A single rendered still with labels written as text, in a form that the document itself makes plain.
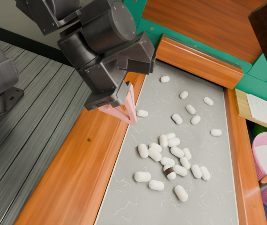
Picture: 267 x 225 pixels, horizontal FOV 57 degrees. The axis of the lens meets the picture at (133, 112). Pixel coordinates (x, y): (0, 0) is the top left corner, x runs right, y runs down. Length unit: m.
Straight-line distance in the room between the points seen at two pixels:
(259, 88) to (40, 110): 0.75
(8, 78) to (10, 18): 1.51
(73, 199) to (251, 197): 0.41
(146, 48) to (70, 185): 0.28
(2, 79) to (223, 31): 0.67
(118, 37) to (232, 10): 0.57
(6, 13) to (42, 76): 1.30
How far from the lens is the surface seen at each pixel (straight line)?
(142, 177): 0.54
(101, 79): 0.41
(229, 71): 0.88
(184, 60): 0.86
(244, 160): 0.73
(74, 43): 0.40
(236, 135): 0.78
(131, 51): 0.38
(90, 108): 0.43
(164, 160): 0.59
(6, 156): 0.63
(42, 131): 0.67
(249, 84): 0.99
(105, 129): 0.58
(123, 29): 0.36
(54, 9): 0.39
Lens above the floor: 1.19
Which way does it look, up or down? 41 degrees down
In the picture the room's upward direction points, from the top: 24 degrees clockwise
